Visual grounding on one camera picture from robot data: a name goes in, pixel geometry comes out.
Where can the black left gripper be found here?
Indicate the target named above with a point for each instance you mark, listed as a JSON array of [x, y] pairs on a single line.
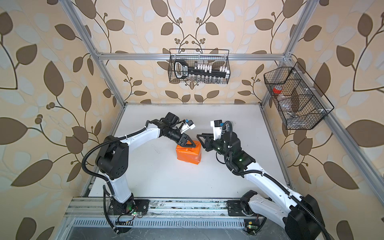
[[183, 140]]

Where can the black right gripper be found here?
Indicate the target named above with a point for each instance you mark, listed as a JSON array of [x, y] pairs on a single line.
[[207, 145]]

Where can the orange wrapping paper sheet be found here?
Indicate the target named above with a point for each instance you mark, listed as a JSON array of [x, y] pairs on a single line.
[[190, 155]]

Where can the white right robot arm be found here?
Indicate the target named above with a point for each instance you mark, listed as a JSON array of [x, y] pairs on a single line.
[[300, 216]]

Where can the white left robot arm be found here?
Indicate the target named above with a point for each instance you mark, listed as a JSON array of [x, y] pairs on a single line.
[[113, 157]]

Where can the black white tool in basket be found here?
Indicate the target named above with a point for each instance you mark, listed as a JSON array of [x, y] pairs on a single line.
[[197, 71]]

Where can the red capped clear bottle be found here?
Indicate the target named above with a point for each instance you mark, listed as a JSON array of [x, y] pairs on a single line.
[[284, 101]]

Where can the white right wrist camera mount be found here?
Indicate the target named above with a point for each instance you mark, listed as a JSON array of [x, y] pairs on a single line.
[[217, 129]]

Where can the black wire basket back wall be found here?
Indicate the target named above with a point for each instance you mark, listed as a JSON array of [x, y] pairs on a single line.
[[216, 57]]

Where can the black wire basket wall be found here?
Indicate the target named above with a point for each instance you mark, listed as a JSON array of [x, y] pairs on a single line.
[[309, 102], [216, 57]]

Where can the black wire basket right wall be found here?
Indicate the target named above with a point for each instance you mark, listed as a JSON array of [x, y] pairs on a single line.
[[309, 102]]

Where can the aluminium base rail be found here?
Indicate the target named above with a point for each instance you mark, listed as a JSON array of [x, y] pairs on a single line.
[[173, 208]]

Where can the aluminium frame post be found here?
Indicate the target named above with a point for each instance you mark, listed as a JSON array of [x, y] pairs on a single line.
[[69, 9]]

